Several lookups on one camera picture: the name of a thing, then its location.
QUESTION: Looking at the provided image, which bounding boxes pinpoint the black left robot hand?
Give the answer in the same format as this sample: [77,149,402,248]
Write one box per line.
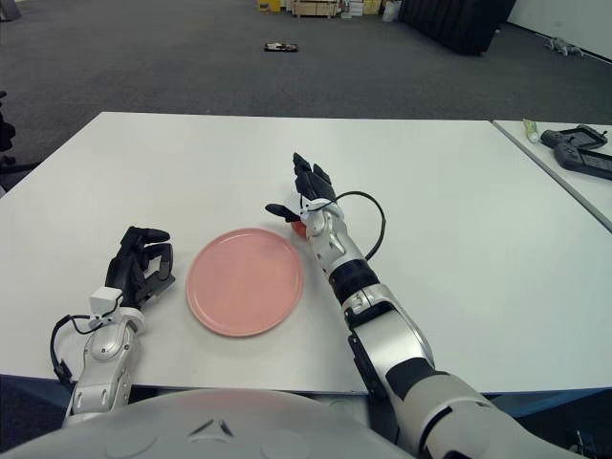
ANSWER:
[104,225,177,307]

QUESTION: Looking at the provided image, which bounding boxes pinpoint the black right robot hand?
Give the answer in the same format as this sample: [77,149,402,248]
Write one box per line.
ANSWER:
[265,151,343,224]

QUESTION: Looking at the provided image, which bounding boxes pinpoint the pink round plate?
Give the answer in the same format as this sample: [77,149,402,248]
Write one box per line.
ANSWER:
[185,228,304,338]

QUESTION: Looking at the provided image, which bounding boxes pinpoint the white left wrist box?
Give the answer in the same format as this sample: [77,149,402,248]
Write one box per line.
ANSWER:
[89,286,121,317]

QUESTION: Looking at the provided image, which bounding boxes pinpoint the grey robot torso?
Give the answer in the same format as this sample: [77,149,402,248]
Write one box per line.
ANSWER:
[0,387,412,459]

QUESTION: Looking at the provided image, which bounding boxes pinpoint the wooden crate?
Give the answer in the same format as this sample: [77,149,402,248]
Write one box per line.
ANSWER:
[292,0,341,19]

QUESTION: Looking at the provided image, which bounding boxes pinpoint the black office chair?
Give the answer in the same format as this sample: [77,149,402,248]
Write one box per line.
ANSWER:
[0,90,39,195]

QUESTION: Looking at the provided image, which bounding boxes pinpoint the stacked cardboard boxes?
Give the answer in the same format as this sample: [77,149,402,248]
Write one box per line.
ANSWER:
[339,0,386,17]

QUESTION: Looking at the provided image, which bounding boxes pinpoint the black curtain partition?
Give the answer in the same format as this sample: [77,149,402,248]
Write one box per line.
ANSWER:
[399,0,517,56]

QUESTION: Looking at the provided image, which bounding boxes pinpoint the white side table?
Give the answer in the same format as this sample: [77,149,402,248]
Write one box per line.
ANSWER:
[492,119,612,226]

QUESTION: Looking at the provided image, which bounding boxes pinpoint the small black handheld controller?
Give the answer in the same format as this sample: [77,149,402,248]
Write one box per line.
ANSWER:
[539,123,609,149]

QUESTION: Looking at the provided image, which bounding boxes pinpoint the large black handheld controller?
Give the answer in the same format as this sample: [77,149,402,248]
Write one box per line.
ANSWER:
[553,142,612,181]

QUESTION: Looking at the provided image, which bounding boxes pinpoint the grey quadruped robot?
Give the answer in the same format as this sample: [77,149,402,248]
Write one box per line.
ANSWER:
[543,37,585,57]

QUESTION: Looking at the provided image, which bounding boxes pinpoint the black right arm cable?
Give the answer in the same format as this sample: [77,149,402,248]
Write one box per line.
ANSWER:
[305,190,387,262]

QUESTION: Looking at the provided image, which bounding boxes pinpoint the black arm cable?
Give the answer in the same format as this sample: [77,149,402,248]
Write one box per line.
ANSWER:
[305,190,387,262]
[50,313,97,384]

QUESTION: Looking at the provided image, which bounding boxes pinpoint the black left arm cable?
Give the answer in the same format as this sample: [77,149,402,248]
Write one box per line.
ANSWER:
[50,313,97,384]

